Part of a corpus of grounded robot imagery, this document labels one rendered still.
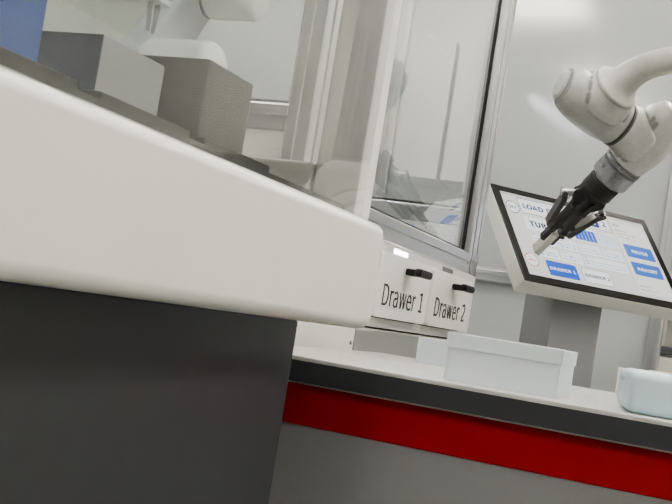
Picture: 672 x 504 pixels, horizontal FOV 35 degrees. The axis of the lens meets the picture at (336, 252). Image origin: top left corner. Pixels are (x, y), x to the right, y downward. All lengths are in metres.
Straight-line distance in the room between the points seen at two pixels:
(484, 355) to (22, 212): 0.69
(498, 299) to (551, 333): 0.87
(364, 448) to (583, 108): 1.24
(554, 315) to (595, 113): 0.67
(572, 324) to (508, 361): 1.61
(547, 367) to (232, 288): 0.47
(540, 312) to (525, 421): 1.66
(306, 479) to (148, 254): 0.56
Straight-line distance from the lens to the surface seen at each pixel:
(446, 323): 2.18
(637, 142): 2.30
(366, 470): 1.16
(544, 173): 3.58
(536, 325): 2.76
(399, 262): 1.84
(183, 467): 0.90
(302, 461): 1.18
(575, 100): 2.23
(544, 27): 3.71
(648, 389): 1.11
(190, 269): 0.71
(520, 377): 1.15
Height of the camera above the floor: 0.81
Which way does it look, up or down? 3 degrees up
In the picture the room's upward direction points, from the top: 9 degrees clockwise
